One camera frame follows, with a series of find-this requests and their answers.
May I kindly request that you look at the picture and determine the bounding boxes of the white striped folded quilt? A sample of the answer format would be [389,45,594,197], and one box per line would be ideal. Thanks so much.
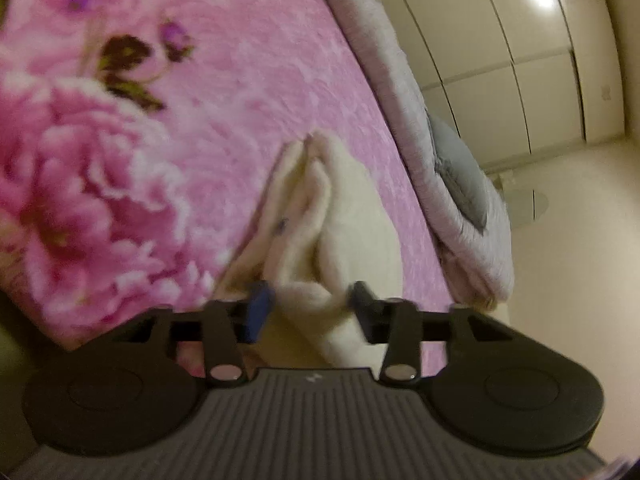
[326,0,514,311]

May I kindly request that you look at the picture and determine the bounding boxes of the cream knit sweater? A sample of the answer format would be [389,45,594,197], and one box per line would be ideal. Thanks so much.
[215,131,404,373]

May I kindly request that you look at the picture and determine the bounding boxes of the white wardrobe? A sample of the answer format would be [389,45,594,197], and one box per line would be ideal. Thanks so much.
[381,0,625,169]

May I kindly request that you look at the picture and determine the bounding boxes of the grey pillow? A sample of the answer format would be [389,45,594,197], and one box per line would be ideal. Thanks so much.
[428,114,489,233]

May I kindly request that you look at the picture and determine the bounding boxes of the pink rose bed blanket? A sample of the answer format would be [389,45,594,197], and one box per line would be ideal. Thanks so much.
[1,0,450,350]

